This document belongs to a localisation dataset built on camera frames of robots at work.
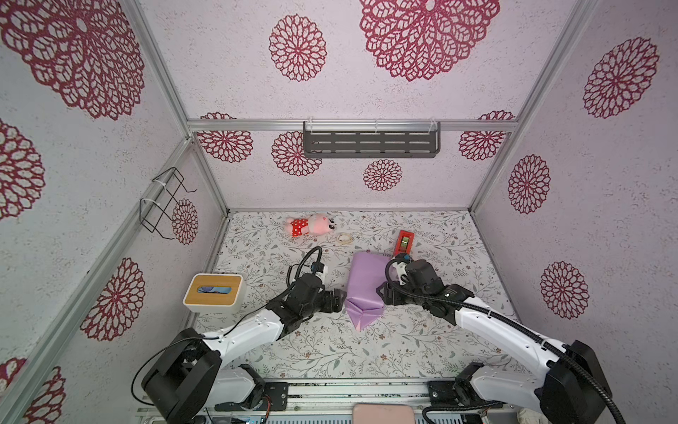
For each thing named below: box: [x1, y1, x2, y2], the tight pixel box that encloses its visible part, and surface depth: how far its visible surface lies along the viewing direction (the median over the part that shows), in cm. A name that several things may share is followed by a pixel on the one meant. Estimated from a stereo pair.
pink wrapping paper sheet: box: [344, 251, 392, 333], surface depth 90 cm
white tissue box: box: [182, 272, 248, 314], surface depth 92 cm
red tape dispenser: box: [392, 229, 415, 257], surface depth 104 cm
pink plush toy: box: [285, 213, 336, 238], surface depth 109 cm
